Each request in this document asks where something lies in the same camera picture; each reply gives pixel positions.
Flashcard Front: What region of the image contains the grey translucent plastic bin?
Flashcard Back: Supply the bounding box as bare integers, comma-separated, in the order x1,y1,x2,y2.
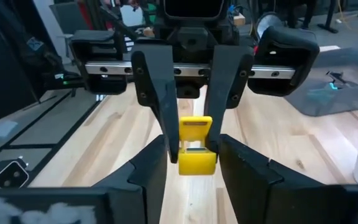
283,45,358,118

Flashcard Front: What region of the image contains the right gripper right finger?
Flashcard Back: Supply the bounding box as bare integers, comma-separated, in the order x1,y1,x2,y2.
218,133,358,224

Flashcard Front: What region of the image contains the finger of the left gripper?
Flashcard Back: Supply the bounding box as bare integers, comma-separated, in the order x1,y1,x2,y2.
131,43,180,164
204,45,255,155

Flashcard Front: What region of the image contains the yellow mini stapler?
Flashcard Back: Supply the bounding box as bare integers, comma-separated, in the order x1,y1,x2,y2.
178,115,218,177

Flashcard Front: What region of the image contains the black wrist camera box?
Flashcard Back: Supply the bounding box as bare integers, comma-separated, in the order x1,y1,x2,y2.
159,0,229,21

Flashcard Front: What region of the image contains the black metal frame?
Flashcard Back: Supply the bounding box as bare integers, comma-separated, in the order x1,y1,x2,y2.
0,90,105,190

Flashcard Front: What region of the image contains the grey office chair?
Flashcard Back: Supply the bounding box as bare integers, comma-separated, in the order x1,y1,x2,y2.
48,2,90,35

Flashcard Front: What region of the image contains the white round fan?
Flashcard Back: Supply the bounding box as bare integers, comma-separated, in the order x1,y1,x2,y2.
255,11,285,40

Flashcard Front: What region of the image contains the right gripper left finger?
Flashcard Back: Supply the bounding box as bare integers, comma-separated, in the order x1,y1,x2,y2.
0,133,169,224

